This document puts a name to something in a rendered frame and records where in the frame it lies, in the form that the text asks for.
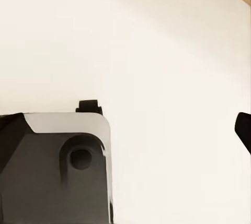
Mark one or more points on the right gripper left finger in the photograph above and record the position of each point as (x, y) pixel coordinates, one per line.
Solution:
(12, 130)

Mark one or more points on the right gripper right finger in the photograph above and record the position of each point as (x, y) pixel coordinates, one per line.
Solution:
(243, 129)

